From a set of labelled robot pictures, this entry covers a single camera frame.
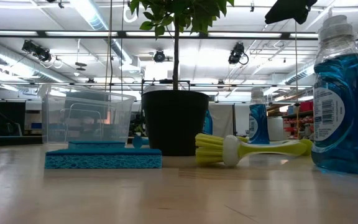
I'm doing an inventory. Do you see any white hanging ring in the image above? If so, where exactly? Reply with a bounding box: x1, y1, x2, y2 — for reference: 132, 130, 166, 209
123, 4, 139, 23

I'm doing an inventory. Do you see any green plant in black pot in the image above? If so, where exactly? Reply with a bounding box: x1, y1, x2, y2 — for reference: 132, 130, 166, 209
128, 0, 235, 157

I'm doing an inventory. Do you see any hanging black cable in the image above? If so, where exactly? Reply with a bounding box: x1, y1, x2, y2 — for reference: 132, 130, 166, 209
104, 0, 114, 93

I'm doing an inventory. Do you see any dark blue scrub sponge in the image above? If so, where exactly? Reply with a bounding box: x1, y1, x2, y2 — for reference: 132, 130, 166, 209
44, 147, 163, 170
68, 140, 126, 150

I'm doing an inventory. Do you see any black overhead beam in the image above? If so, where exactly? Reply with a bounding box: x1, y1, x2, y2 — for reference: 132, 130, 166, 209
0, 30, 358, 40

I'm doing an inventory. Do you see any thin hanging rope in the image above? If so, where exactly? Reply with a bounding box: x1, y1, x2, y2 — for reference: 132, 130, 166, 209
293, 18, 300, 139

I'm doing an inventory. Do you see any small background plant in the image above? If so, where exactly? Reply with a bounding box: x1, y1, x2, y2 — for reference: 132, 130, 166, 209
133, 124, 146, 137

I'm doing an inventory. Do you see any clear plastic bin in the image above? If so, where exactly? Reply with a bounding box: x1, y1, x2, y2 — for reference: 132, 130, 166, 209
40, 83, 137, 146

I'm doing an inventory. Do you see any shelf with red bins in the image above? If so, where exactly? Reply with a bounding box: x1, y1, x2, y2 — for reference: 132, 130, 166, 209
283, 100, 315, 140

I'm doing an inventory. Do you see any blue dish soap bottle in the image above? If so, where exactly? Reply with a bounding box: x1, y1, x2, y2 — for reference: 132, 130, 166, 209
310, 14, 358, 175
248, 86, 270, 145
202, 109, 214, 136

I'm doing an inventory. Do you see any green dish brush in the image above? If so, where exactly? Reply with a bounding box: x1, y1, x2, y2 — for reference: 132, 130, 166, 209
237, 135, 293, 146
195, 133, 314, 167

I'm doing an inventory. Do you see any white panel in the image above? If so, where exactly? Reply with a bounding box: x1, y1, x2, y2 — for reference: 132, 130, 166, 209
211, 103, 236, 138

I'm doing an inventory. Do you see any black ceiling camera with cable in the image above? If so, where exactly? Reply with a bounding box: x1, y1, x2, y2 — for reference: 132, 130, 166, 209
21, 39, 64, 70
227, 42, 250, 66

